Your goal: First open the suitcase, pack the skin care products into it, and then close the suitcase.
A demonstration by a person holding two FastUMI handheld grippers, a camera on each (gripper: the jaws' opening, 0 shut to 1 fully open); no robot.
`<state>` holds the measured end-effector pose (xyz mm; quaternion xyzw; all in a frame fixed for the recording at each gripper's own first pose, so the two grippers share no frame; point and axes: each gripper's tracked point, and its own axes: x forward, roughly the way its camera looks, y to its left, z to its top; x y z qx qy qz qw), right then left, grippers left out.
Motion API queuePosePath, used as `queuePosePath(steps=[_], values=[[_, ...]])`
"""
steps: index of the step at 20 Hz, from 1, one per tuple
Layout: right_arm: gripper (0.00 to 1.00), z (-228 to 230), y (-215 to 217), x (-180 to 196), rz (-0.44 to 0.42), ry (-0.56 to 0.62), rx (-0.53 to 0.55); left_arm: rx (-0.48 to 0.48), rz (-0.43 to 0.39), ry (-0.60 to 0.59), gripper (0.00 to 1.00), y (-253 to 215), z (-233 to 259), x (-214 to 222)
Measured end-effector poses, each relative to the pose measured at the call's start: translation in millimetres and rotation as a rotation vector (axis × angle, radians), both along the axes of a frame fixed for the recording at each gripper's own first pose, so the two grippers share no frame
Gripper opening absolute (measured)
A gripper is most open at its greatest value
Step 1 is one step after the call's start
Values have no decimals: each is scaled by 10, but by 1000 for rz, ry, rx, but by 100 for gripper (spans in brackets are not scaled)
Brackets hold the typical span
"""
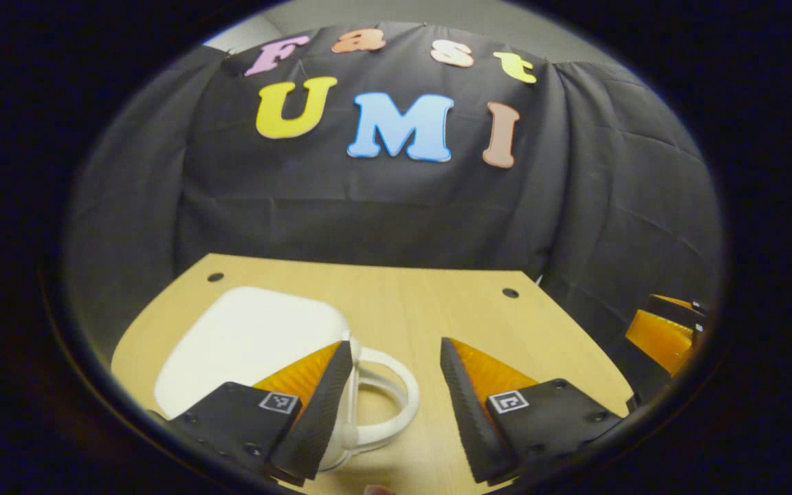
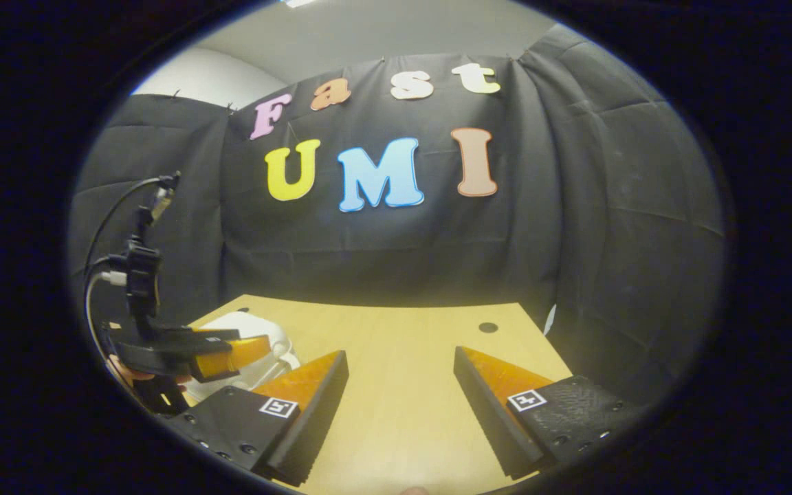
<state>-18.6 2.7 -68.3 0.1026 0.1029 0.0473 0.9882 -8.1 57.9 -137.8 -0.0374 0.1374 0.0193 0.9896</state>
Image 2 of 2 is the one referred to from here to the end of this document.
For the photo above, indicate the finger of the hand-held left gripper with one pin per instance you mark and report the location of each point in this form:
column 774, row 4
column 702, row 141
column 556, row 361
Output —
column 162, row 359
column 210, row 335

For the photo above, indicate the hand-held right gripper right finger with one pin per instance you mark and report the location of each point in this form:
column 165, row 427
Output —
column 489, row 412

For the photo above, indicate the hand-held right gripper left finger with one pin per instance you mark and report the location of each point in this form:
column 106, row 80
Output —
column 317, row 419

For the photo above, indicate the white suitcase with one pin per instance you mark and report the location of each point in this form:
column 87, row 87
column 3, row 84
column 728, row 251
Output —
column 251, row 323

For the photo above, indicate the black backdrop cloth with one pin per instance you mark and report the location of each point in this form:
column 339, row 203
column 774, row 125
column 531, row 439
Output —
column 575, row 206

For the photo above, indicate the ceiling light panel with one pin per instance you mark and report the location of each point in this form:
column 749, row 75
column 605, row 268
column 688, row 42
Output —
column 300, row 3

